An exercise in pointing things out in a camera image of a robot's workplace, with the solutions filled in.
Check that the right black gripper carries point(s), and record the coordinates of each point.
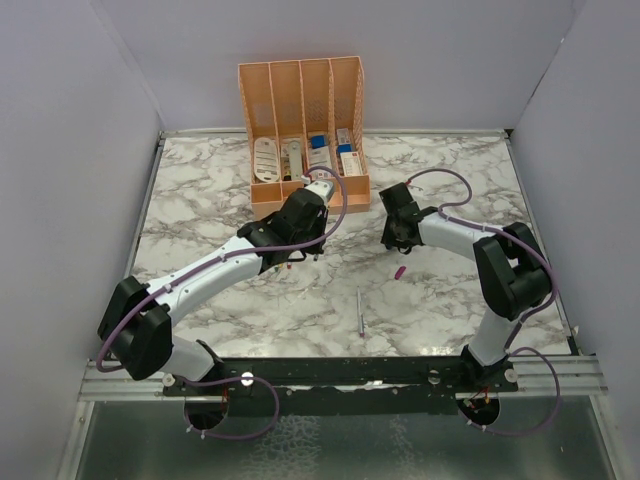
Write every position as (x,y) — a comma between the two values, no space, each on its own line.
(389,239)

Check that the peach desk organizer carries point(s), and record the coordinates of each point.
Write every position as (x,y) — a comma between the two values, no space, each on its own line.
(288,100)

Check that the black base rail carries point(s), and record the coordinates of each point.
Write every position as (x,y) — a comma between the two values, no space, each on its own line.
(344,386)

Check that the white blue box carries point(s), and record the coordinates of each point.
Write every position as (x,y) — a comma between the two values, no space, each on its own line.
(319,150)

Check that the white red box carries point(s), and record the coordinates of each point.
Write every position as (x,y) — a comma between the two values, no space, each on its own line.
(347,153)

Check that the purple pen cap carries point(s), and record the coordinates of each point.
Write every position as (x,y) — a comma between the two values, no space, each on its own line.
(399,272)

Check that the aluminium frame rail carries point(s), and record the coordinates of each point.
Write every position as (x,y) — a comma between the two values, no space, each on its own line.
(118,386)

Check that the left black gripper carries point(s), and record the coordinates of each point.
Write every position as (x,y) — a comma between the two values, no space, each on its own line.
(321,224)

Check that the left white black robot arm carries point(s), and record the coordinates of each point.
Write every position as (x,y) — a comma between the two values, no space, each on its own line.
(138,325)

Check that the grey stapler tool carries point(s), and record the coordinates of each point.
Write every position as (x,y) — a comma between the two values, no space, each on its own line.
(295,159)

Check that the white oval package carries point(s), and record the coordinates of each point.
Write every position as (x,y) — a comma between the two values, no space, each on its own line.
(265,160)

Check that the purple whiteboard marker pen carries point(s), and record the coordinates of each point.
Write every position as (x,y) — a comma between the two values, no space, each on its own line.
(359,312)

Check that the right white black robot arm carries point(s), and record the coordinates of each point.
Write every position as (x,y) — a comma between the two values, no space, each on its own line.
(512,276)

